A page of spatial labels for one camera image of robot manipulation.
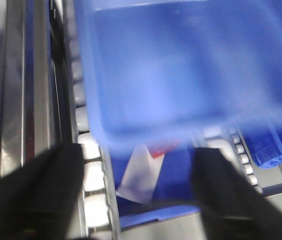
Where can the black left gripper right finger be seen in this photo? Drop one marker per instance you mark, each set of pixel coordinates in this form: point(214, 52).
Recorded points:
point(231, 209)

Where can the white red paper label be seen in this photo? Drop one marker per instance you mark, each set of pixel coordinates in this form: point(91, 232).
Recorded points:
point(141, 174)

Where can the white roller track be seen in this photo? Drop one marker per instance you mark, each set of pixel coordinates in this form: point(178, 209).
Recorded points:
point(245, 164)
point(92, 212)

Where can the silver metal shelf rail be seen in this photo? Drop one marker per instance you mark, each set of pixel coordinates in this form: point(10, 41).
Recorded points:
point(34, 89)

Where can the small blue bin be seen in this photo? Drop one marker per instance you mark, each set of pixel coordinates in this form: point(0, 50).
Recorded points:
point(264, 142)

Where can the blue plastic tray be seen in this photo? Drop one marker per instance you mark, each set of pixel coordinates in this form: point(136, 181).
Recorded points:
point(161, 70)

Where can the blue bin under tray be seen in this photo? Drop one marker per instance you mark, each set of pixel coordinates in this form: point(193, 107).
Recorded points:
point(172, 197)

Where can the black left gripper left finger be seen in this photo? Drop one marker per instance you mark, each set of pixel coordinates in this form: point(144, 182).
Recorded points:
point(37, 200)

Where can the right white roller track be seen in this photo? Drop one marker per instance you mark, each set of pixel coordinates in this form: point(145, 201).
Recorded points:
point(245, 164)

